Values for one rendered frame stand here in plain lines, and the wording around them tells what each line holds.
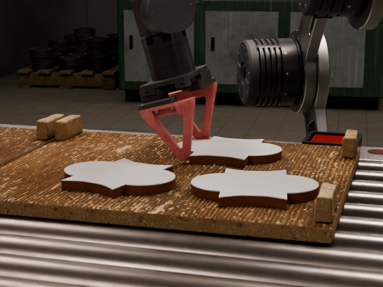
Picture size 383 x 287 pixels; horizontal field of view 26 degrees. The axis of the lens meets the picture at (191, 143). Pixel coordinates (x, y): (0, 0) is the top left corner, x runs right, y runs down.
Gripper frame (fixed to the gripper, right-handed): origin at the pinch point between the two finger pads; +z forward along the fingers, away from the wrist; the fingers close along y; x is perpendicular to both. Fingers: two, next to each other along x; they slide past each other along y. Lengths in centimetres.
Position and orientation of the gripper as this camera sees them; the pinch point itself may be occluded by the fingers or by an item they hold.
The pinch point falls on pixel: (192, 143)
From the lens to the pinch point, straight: 106.2
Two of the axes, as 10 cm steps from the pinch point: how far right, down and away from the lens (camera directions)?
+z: 2.6, 9.5, 1.5
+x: 9.3, -2.1, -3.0
